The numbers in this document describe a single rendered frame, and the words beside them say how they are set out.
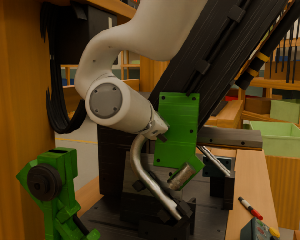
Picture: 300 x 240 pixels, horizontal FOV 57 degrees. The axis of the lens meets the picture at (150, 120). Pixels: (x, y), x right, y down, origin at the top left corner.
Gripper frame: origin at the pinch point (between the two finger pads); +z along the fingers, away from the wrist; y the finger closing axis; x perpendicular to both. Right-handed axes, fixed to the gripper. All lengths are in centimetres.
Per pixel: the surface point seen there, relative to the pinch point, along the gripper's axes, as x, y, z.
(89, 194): 38.2, 2.3, 22.3
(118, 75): 99, 494, 892
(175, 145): -0.4, -7.5, 2.9
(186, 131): -5.1, -6.7, 2.5
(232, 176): -6.1, -23.8, 19.1
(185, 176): 2.4, -16.1, -0.1
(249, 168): -13, -27, 59
